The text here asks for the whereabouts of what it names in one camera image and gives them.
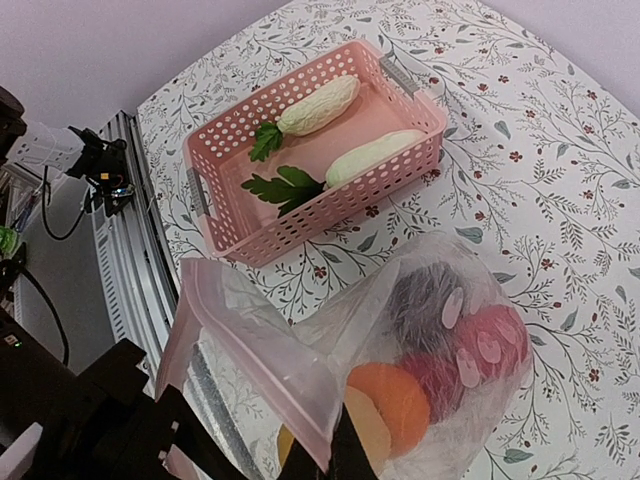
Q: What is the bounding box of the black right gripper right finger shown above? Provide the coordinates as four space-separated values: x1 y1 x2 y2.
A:
327 405 378 480

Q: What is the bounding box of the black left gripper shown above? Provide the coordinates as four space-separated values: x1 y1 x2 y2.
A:
1 322 260 479

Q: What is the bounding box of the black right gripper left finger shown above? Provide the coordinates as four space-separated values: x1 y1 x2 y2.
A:
282 440 325 480

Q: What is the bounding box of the yellow peach fruit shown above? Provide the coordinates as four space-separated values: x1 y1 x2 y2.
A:
277 387 394 471

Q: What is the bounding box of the orange tangerine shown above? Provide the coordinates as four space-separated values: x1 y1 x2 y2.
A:
347 362 431 458

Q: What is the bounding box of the red pomegranate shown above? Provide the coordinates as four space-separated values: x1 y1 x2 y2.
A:
400 352 465 424

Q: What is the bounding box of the clear zip top bag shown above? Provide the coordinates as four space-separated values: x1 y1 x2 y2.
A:
158 232 532 479

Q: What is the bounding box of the dark purple fruit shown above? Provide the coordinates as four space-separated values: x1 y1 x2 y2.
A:
384 262 463 353

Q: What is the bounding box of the red apple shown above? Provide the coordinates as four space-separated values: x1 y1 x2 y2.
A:
454 305 530 388

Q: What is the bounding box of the white eggplant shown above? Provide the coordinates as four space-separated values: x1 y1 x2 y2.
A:
325 129 427 188

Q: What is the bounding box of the pink plastic basket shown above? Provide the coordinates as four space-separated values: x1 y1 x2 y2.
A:
184 40 447 267

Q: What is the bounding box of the pale ridged gourd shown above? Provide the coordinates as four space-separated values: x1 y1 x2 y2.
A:
276 75 361 137

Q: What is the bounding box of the floral patterned table mat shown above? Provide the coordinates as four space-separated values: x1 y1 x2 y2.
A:
138 1 639 479

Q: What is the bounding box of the aluminium front rail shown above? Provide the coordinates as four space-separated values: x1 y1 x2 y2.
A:
9 109 181 396

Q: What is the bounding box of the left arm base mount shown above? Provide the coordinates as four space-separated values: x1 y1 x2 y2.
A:
66 126 135 217

